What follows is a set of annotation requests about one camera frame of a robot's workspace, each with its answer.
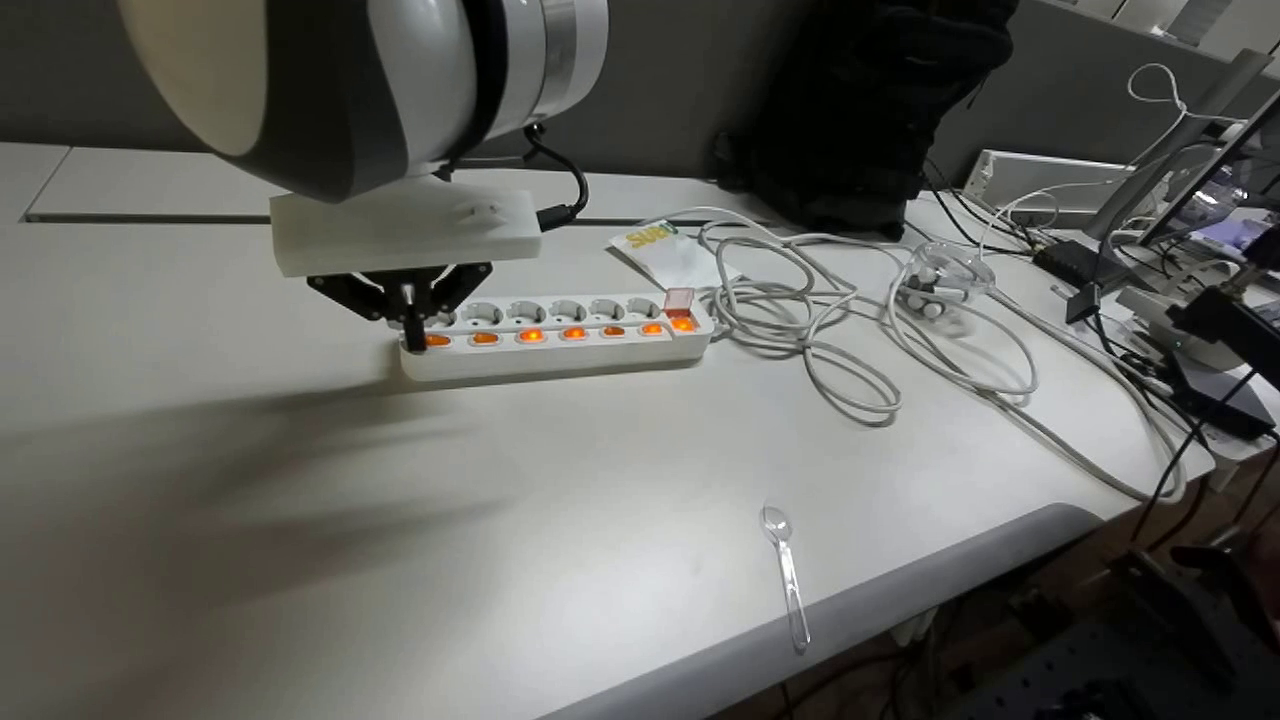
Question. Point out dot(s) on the black fabric bag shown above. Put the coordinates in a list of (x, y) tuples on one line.
[(855, 106)]

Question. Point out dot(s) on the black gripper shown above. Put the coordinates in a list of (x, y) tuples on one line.
[(408, 286)]

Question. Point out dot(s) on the white paper label yellow print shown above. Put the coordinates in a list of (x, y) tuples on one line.
[(662, 254)]

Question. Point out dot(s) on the clear plastic spoon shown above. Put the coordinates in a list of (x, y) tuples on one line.
[(772, 523)]

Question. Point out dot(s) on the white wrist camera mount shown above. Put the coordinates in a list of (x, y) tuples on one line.
[(400, 226)]

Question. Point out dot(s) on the white flat box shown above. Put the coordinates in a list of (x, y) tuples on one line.
[(1044, 181)]

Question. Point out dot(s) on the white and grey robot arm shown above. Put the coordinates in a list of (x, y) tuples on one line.
[(332, 81)]

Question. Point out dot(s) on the white power strip orange switches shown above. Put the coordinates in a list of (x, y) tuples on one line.
[(561, 354)]

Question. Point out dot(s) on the black clamp device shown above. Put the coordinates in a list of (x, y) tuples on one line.
[(1235, 326)]

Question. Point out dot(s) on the clear plastic bag with plug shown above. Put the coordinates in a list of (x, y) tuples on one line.
[(932, 299)]

